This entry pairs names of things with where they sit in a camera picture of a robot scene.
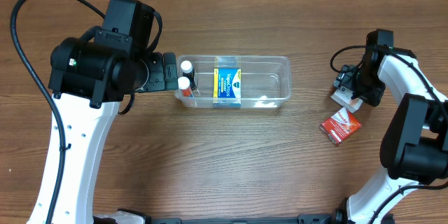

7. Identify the orange bottle white cap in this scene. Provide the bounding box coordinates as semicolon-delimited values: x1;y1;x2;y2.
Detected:
178;76;194;97

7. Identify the black bottle white cap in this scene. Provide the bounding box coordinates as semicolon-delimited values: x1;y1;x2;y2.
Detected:
181;60;197;90

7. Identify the white Hansaplast box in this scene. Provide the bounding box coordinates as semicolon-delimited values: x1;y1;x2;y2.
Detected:
330;87;363;113

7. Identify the red Panadol box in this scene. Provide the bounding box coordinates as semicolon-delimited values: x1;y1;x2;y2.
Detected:
319;107;361;146

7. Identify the blue VapoDrops box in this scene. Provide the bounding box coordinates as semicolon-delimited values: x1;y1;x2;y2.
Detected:
213;56;242;108

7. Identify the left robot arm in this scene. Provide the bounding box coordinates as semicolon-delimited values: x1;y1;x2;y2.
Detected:
29;0;178;223

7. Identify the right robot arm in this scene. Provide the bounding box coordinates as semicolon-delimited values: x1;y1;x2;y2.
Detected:
332;29;447;223

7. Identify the clear plastic container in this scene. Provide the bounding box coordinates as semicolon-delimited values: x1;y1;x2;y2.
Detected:
174;55;292;109

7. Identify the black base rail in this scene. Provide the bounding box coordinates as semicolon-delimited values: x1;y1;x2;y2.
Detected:
115;213;347;224

